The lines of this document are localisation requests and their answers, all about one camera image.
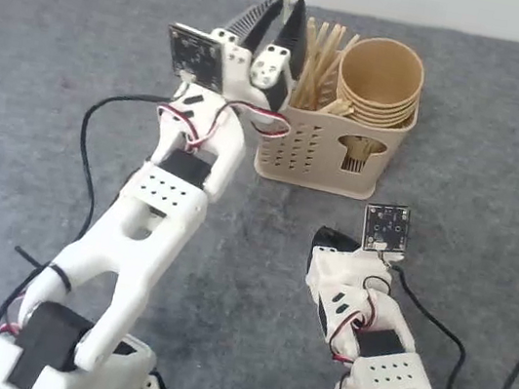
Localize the black cable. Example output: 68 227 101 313
371 263 481 389
0 75 173 377

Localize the wooden chopstick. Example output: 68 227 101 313
301 19 342 113
313 28 362 114
293 16 322 108
307 21 349 114
297 18 332 111

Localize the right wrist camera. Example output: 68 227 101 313
357 200 415 267

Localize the beige plastic basket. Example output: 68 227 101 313
249 80 422 208

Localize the brown paper cup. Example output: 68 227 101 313
339 85 422 120
345 93 420 126
333 30 431 113
352 105 416 134
349 99 417 130

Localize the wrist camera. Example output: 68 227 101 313
357 200 415 267
159 21 233 94

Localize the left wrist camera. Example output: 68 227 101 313
159 21 233 94

